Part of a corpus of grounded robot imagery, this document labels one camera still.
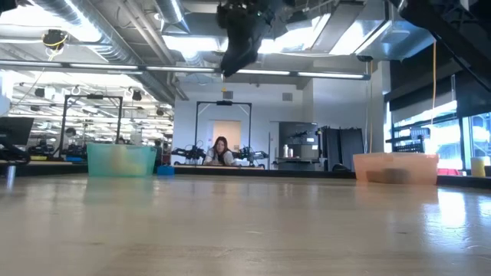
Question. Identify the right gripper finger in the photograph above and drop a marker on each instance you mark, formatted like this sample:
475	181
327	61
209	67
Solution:
238	57

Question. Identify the teal translucent plastic bin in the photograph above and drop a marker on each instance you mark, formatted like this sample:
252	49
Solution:
96	165

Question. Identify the orange translucent plastic bin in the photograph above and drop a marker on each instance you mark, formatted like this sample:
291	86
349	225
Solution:
422	168

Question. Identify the distant dark robot arm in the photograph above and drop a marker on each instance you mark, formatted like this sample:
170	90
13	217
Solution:
192	152
251	154

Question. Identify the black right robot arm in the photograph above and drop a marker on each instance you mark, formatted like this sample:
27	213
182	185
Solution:
441	27

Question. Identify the pale pink door panel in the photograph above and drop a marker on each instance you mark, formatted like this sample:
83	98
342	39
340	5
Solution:
230	128

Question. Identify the black ceiling spotlight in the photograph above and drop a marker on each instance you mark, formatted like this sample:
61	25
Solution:
137	95
160	112
39	92

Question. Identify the person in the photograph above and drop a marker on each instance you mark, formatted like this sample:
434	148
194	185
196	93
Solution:
70	132
220	153
157	147

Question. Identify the dark shelf cabinet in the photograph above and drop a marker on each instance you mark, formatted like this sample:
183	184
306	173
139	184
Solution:
303	132

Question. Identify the white bottle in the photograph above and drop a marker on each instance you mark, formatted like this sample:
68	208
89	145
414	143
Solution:
290	152
285	151

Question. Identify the distant wooden table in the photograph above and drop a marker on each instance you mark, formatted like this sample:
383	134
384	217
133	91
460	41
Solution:
253	167

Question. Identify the dark curtain partition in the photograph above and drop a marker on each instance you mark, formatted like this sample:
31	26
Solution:
345	147

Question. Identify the black round object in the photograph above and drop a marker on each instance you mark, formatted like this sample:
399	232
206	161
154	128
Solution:
340	168

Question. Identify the blue desk object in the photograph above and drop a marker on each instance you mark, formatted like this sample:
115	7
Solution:
75	158

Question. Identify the black shelf rack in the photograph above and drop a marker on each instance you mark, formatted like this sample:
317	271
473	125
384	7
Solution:
410	147

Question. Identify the yellow desk object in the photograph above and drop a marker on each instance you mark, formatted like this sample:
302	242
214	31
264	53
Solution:
37	157

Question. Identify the black computer monitor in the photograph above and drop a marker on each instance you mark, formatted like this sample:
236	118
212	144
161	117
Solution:
15	126

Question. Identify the yellow cup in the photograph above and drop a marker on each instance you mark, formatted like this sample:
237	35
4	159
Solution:
478	166

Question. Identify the black gantry camera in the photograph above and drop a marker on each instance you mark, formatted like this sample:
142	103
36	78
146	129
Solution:
224	102
94	96

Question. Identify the silver ventilation duct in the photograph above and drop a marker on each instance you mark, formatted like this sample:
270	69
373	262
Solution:
170	11

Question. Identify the black aluminium table frame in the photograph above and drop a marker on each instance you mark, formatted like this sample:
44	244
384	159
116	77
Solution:
268	173

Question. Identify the black ceiling camera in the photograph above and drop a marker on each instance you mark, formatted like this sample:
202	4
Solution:
364	58

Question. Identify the grey metal post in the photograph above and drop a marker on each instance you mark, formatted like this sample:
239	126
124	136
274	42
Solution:
11	174

